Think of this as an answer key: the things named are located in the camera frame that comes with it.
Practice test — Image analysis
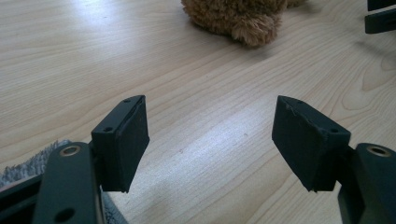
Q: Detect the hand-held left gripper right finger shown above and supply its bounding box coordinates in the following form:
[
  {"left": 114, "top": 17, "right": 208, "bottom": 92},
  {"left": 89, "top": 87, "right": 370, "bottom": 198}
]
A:
[{"left": 271, "top": 94, "right": 353, "bottom": 193}]

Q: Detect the grey cloth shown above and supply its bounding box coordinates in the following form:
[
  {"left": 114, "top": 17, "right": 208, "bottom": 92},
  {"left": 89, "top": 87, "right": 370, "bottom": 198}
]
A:
[{"left": 0, "top": 139, "right": 129, "bottom": 224}]

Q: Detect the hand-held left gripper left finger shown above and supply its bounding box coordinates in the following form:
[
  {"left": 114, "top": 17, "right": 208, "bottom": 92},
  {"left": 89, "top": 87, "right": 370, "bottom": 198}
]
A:
[{"left": 91, "top": 94, "right": 150, "bottom": 194}]

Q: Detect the brown teddy bear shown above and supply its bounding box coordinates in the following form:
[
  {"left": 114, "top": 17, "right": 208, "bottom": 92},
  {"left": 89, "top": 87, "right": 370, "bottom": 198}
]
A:
[{"left": 180, "top": 0, "right": 307, "bottom": 49}]

